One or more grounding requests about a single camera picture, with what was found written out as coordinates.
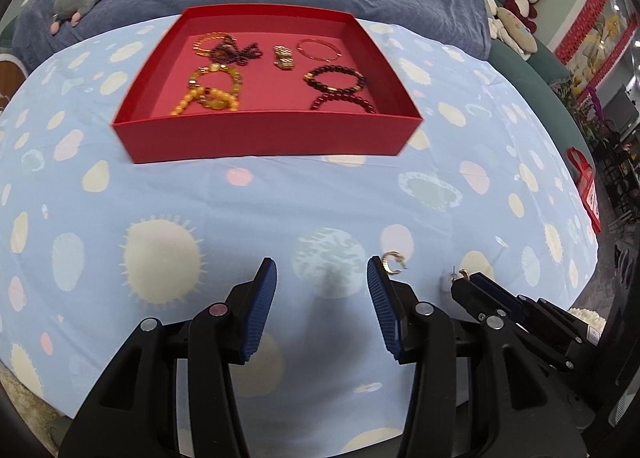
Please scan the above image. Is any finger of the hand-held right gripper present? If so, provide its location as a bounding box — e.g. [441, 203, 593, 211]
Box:
[469, 272, 532, 320]
[450, 281, 576, 372]

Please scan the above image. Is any gold wristwatch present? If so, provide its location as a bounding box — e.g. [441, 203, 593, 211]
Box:
[273, 44, 296, 70]

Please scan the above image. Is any yellow-green bead bracelet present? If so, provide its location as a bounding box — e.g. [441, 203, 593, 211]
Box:
[170, 84, 240, 117]

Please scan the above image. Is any red paper decoration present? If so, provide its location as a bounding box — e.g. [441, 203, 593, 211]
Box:
[555, 0, 617, 62]

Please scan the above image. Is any black bead bracelet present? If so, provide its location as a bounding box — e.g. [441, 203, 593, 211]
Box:
[303, 65, 369, 94]

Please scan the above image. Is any thin gold bangle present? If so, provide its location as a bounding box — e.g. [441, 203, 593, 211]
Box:
[297, 38, 342, 64]

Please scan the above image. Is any red cardboard box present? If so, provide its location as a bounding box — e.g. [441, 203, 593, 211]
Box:
[110, 5, 424, 164]

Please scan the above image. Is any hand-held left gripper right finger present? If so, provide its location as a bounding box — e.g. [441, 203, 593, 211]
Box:
[366, 255, 586, 458]

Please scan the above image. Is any gold cuff bangle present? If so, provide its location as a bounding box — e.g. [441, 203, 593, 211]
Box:
[188, 66, 244, 95]

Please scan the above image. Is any red bag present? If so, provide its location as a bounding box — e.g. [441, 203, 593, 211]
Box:
[566, 147, 603, 234]

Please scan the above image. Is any gold crescent earring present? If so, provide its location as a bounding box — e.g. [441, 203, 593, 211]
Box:
[382, 251, 408, 276]

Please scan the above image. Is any purple bead strand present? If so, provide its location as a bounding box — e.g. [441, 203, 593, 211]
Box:
[210, 37, 264, 65]

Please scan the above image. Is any beige plush toy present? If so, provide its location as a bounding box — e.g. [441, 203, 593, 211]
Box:
[484, 0, 538, 59]

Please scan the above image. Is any green sofa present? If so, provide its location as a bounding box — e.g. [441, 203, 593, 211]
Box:
[450, 0, 591, 154]

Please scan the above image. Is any dark monitor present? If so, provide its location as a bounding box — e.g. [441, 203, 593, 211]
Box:
[607, 86, 639, 133]

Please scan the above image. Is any dark red bead bracelet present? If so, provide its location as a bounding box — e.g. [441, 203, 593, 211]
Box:
[310, 92, 377, 114]

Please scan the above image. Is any cream fluffy cloth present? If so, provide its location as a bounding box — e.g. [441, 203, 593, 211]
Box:
[570, 307, 607, 334]

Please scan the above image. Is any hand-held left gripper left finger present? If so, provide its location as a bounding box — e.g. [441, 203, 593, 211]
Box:
[59, 257, 278, 458]

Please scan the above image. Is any orange bead bracelet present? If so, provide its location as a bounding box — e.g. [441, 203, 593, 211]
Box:
[194, 32, 236, 58]

